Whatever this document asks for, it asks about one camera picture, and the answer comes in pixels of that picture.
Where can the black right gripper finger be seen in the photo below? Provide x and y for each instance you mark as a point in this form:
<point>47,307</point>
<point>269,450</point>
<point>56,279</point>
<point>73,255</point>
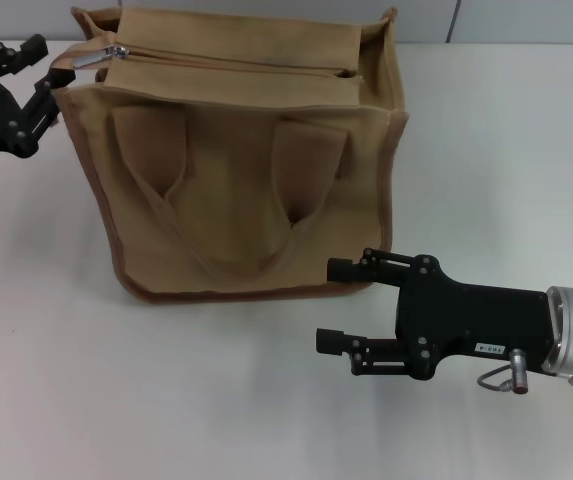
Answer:
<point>361,271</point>
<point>376,357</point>

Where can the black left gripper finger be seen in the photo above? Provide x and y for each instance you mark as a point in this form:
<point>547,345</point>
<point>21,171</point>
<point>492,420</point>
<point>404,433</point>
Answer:
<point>36,120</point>
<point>11,55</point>

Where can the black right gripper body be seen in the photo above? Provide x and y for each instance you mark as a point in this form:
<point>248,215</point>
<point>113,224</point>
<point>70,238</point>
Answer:
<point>471,320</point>

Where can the silver metal zipper pull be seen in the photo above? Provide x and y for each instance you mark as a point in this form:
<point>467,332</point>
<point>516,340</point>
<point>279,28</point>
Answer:
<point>101,55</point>

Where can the khaki canvas food bag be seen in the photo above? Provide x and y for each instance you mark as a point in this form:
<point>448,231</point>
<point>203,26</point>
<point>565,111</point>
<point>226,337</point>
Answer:
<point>246,200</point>

